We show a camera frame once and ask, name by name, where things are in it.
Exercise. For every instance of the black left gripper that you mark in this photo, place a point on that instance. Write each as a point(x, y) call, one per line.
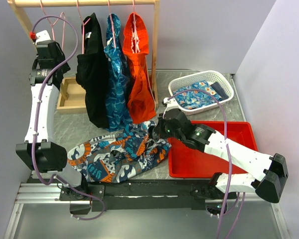
point(66, 67)

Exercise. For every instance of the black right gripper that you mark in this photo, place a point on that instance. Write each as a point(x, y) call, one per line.
point(159, 128)

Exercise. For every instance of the pink wire hanger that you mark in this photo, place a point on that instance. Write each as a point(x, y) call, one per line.
point(62, 15)

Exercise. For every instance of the multicolour patterned shorts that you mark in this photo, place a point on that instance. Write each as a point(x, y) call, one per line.
point(117, 157)

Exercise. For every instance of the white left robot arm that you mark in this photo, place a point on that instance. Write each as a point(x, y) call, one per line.
point(39, 151)

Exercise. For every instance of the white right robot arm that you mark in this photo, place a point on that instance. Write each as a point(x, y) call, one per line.
point(249, 171)

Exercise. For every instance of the black hanging shorts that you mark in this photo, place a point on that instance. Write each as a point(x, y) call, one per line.
point(93, 73)

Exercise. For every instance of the blue patterned hanging shorts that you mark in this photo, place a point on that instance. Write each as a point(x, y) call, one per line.
point(119, 79)

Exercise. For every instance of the pink hanger under blue shorts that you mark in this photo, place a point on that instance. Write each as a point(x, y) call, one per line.
point(112, 24)

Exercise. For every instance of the pink hanger under orange shorts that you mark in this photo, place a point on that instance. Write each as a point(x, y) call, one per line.
point(134, 31)

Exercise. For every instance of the orange hanging shorts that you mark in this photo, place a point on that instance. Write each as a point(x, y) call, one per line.
point(140, 102)

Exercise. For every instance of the blue floral folded cloth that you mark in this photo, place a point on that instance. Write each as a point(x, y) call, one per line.
point(194, 99)

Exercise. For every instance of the white plastic basket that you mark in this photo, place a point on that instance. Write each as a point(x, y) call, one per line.
point(209, 76)

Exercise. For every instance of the red plastic tray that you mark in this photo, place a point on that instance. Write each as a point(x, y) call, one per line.
point(184, 162)

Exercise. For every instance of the wooden clothes rack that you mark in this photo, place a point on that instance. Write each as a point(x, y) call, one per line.
point(72, 97)

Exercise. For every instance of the dark navy folded cloth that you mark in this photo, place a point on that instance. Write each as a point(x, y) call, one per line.
point(219, 90)

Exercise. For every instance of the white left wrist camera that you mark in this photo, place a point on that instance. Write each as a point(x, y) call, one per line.
point(40, 36)

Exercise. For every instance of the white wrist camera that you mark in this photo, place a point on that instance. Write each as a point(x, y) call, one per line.
point(40, 36)
point(169, 103)

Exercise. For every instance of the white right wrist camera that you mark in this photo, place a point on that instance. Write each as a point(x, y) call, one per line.
point(169, 103)

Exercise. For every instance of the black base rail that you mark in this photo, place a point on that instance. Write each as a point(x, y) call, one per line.
point(143, 194)

